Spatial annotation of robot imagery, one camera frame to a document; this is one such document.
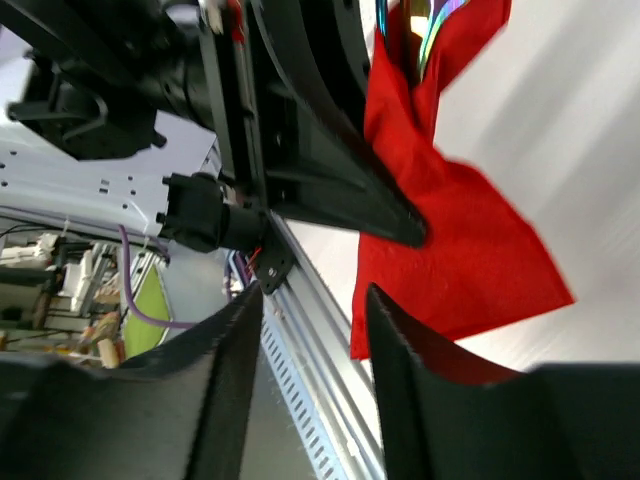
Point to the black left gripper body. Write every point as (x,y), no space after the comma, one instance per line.
(103,70)

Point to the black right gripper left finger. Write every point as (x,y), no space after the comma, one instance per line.
(178,411)

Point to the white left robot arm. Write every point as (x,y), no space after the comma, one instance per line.
(196,131)

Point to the white slotted cable duct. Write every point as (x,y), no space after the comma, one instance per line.
(311,434)

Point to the gold knife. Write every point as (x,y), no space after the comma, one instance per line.
(417,13)

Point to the red paper napkin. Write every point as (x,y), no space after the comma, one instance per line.
(483,266)

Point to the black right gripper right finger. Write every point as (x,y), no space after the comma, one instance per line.
(446,413)

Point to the aluminium front rail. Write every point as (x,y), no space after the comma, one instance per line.
(312,307)

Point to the iridescent rainbow spoon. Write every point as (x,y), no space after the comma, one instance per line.
(381,13)

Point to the iridescent rainbow fork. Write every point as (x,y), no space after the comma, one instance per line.
(438,12)

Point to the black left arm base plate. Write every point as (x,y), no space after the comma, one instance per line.
(273,258)

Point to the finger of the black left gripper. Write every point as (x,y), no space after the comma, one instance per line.
(304,173)
(323,48)

